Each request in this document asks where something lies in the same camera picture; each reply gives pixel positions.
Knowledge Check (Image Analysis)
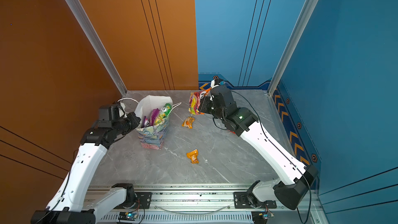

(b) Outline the colourful skittles candy bag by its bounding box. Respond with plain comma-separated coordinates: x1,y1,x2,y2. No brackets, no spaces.
189,88,211,115

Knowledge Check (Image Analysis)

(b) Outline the small orange snack packet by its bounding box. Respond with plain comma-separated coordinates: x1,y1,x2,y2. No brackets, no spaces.
181,116,195,129

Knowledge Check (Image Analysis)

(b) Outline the white paper bag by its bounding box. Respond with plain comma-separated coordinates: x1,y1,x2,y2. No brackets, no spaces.
118,95,181,150

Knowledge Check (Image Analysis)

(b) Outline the purple grape candy bag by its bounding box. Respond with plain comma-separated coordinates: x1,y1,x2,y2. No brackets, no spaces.
149,108,160,126

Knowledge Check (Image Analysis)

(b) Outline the green pea snack bag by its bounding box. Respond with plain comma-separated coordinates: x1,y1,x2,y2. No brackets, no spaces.
155,103,172,125

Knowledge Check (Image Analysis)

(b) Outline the orange snack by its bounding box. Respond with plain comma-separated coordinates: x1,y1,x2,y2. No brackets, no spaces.
186,149,199,164

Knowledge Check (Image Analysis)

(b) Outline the purple white snack bag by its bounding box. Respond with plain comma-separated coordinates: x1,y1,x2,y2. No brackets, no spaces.
142,116,150,128

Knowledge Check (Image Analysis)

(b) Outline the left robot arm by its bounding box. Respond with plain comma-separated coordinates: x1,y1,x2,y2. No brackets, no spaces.
31,103,141,224

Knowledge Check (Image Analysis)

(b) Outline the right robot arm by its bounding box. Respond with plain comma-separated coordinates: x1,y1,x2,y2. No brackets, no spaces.
198,85,318,210

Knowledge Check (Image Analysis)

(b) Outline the left circuit board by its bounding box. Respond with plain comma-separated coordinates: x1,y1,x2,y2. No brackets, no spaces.
118,212,139,222

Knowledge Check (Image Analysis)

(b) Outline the circuit board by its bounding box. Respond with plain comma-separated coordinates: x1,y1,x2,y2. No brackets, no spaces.
118,212,139,222
251,211,275,224

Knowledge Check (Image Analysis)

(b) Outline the right circuit board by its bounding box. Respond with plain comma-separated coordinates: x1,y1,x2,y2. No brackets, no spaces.
251,211,275,224

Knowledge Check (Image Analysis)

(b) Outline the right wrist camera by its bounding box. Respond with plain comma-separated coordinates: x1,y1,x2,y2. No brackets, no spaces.
210,78,224,88

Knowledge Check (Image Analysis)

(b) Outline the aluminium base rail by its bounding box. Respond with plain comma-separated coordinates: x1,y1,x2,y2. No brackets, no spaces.
71,183,327,224

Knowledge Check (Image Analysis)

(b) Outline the aluminium corner post left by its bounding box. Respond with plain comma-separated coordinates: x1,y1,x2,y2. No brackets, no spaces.
65,0,127,95

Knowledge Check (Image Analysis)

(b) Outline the aluminium corner post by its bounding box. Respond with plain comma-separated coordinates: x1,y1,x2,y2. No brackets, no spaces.
267,0,319,96
65,0,127,95

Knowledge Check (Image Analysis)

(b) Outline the aluminium corner post right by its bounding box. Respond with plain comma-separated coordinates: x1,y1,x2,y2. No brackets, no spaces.
267,0,319,96

